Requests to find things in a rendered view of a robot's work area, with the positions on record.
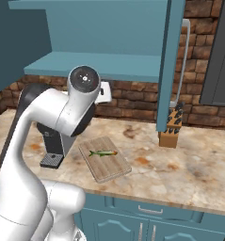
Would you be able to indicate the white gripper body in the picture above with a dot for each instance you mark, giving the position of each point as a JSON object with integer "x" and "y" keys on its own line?
{"x": 105, "y": 93}

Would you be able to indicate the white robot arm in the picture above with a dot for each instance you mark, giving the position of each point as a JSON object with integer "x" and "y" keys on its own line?
{"x": 26, "y": 131}

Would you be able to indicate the wooden cutting board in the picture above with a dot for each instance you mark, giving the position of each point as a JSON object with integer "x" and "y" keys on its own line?
{"x": 107, "y": 168}

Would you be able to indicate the teal base cabinet door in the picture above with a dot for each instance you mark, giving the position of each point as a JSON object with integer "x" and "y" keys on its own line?
{"x": 114, "y": 227}
{"x": 186, "y": 233}

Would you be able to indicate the green and orange fish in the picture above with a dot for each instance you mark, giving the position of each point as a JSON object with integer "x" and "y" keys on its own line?
{"x": 102, "y": 153}

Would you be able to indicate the black and white coffee machine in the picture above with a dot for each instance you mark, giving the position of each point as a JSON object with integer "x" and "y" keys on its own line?
{"x": 56, "y": 144}

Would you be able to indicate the wooden knife block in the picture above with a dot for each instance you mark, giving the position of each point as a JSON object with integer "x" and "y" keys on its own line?
{"x": 169, "y": 135}

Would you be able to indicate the teal drawer front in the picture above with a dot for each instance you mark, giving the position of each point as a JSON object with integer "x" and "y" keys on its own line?
{"x": 180, "y": 213}

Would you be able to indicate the teal wall cabinet with shelf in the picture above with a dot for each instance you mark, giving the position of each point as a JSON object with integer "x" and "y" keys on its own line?
{"x": 104, "y": 37}

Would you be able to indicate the teal wall cabinet door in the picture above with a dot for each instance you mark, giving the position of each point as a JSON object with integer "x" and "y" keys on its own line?
{"x": 168, "y": 62}

